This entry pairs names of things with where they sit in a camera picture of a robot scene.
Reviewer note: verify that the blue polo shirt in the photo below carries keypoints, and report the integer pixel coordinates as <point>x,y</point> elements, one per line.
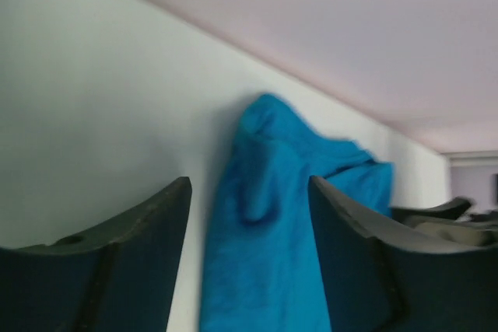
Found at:
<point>261,271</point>

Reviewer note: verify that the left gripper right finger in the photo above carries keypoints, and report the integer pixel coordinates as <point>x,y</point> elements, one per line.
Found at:
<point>381,275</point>

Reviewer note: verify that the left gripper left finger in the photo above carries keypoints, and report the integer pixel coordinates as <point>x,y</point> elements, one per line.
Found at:
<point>118,275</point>

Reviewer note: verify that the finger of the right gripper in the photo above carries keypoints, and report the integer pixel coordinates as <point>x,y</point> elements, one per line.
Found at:
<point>466,233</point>
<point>448,212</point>

